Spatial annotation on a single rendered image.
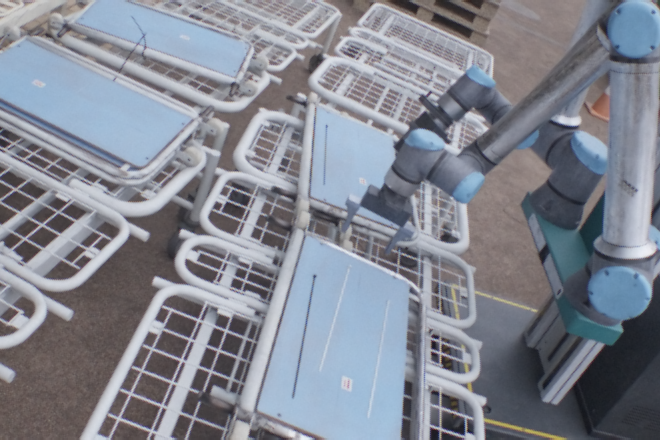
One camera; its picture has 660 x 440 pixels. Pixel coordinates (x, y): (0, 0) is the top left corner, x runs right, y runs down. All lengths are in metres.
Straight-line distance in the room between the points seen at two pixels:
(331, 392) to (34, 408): 0.90
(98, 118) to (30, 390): 0.85
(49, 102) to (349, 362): 1.26
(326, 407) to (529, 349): 1.13
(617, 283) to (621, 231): 0.12
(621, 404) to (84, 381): 1.64
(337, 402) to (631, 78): 0.96
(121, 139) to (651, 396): 1.81
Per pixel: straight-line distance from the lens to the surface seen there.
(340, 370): 1.69
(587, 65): 1.77
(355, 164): 2.55
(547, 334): 2.55
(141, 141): 2.24
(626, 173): 1.66
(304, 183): 2.28
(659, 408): 2.40
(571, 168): 2.29
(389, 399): 1.71
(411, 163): 1.78
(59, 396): 2.17
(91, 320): 2.40
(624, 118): 1.63
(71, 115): 2.30
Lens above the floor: 1.69
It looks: 30 degrees down
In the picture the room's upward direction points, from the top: 24 degrees clockwise
